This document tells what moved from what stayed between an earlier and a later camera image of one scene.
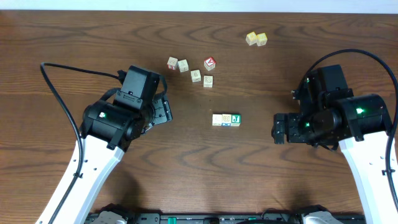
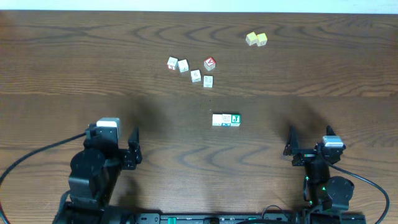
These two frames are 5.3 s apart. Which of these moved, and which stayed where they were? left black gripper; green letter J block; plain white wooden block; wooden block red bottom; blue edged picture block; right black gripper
Moved: right black gripper; left black gripper
Stayed: wooden block red bottom; plain white wooden block; green letter J block; blue edged picture block
